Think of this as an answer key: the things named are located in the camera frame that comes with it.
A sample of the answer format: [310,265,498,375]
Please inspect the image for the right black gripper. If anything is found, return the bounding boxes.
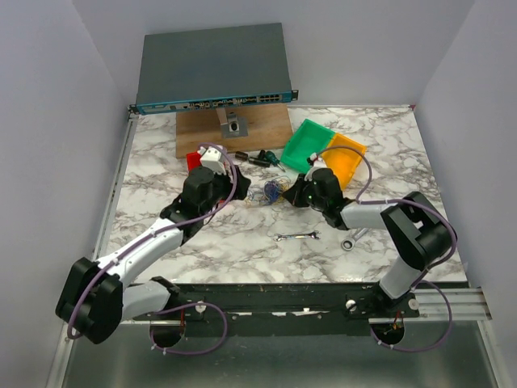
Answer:
[283,173,327,211]

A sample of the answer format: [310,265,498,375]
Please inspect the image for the blue purple wires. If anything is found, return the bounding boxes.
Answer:
[246,175,294,208]

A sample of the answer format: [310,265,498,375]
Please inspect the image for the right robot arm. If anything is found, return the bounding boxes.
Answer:
[282,168,457,317]

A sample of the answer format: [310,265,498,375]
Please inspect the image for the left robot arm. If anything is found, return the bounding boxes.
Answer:
[56,167,251,344]

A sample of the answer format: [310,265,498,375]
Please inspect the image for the black cylindrical bit holder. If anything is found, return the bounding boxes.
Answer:
[248,157,271,168]

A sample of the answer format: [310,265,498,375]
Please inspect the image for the black metal socket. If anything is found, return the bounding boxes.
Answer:
[235,151,249,161]

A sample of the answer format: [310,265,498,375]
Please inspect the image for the small open-end wrench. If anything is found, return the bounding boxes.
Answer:
[273,230,320,242]

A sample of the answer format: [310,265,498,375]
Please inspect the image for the red plastic bin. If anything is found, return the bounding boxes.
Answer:
[186,151,202,171]

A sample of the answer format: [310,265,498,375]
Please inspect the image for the yellow plastic bin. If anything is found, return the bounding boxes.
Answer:
[322,133,367,190]

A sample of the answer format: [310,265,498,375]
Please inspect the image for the green plastic bin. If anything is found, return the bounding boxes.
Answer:
[280,119,335,173]

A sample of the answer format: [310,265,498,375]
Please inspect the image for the wooden board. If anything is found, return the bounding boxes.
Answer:
[176,103,293,158]

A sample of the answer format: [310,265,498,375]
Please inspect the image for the ratchet wrench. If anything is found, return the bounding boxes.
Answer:
[341,228,370,251]

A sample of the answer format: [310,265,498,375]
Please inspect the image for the green handled screwdriver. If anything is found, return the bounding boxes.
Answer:
[258,150,285,172]

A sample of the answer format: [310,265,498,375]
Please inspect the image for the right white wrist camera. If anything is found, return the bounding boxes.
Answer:
[307,153,327,170]

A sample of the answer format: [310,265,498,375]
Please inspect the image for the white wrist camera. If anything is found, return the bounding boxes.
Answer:
[197,146,226,175]
[307,153,327,170]

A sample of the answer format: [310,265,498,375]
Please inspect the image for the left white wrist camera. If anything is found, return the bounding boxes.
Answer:
[197,146,226,175]

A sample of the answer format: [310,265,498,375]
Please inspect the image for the grey metal bracket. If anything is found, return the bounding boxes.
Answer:
[216,108,248,138]

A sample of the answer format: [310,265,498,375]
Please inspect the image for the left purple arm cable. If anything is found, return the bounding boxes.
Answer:
[66,141,237,340]

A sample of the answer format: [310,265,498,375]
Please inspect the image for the grey network switch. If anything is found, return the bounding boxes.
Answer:
[129,23,299,116]

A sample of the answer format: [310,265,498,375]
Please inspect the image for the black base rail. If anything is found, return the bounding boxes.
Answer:
[134,283,419,337]

